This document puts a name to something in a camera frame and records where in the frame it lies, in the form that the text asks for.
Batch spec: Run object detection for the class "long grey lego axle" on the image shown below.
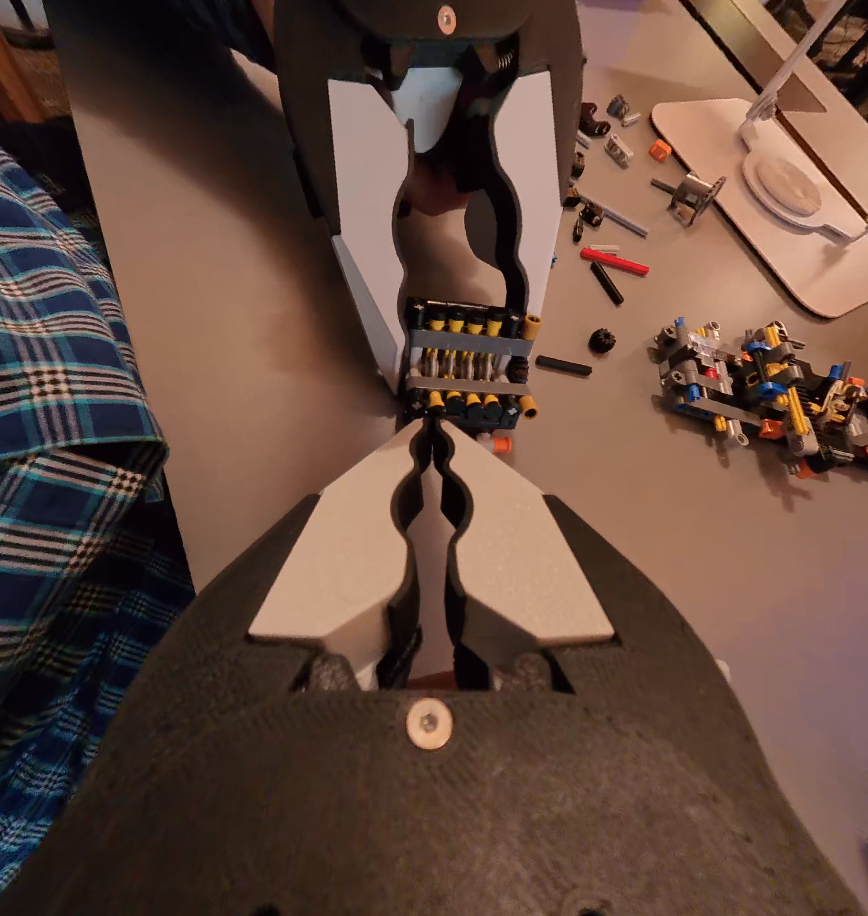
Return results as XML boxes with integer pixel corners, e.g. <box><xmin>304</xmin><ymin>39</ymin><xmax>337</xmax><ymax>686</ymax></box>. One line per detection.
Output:
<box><xmin>580</xmin><ymin>195</ymin><xmax>650</xmax><ymax>239</ymax></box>

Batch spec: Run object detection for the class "person's left hand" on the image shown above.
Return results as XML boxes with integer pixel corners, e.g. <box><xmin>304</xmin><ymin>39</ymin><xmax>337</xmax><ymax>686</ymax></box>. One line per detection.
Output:
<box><xmin>405</xmin><ymin>154</ymin><xmax>471</xmax><ymax>216</ymax></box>

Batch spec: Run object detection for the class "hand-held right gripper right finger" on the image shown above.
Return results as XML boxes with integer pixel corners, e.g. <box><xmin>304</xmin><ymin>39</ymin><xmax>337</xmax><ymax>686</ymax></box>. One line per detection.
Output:
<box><xmin>434</xmin><ymin>418</ymin><xmax>615</xmax><ymax>691</ymax></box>

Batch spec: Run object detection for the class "grey lego differential gear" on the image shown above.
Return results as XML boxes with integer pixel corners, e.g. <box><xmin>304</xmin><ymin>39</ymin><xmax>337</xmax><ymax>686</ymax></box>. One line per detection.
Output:
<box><xmin>651</xmin><ymin>174</ymin><xmax>728</xmax><ymax>229</ymax></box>

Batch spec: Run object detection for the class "pile of small lego pieces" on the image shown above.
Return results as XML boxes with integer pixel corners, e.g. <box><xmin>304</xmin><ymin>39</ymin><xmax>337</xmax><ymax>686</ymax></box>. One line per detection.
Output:
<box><xmin>563</xmin><ymin>129</ymin><xmax>610</xmax><ymax>240</ymax></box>

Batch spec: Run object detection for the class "person's plaid shirt torso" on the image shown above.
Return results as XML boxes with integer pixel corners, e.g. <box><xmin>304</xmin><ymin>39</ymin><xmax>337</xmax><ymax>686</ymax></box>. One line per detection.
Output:
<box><xmin>0</xmin><ymin>129</ymin><xmax>195</xmax><ymax>916</ymax></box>

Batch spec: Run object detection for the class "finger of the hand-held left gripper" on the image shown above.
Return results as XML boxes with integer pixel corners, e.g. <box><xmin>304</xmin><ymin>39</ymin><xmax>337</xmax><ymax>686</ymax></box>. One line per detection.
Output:
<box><xmin>327</xmin><ymin>72</ymin><xmax>417</xmax><ymax>398</ymax></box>
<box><xmin>466</xmin><ymin>68</ymin><xmax>558</xmax><ymax>319</ymax></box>

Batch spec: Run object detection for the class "red lego axle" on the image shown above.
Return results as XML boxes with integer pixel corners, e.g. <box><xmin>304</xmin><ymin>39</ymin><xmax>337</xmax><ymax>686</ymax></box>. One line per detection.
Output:
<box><xmin>580</xmin><ymin>247</ymin><xmax>650</xmax><ymax>277</ymax></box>

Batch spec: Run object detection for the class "white rounded base board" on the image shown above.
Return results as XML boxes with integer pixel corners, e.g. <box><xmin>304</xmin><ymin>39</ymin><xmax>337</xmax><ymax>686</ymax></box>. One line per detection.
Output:
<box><xmin>651</xmin><ymin>96</ymin><xmax>868</xmax><ymax>319</ymax></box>

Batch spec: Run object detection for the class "yellow black lego engine block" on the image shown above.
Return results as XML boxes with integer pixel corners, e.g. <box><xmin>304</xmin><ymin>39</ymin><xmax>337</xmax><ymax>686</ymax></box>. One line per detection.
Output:
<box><xmin>403</xmin><ymin>295</ymin><xmax>544</xmax><ymax>455</ymax></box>

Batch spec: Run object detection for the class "thick black lego axle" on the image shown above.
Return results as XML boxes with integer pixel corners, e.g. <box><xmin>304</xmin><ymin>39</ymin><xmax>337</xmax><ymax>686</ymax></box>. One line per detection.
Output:
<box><xmin>590</xmin><ymin>261</ymin><xmax>625</xmax><ymax>307</ymax></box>

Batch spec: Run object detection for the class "lego car chassis assembly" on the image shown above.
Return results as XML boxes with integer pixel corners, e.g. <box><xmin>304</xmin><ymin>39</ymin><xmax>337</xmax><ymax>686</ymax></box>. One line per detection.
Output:
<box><xmin>649</xmin><ymin>318</ymin><xmax>868</xmax><ymax>480</ymax></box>

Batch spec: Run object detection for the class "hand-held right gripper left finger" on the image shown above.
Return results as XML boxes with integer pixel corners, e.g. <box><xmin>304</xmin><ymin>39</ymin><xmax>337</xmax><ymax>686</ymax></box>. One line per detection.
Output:
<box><xmin>248</xmin><ymin>418</ymin><xmax>435</xmax><ymax>691</ymax></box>

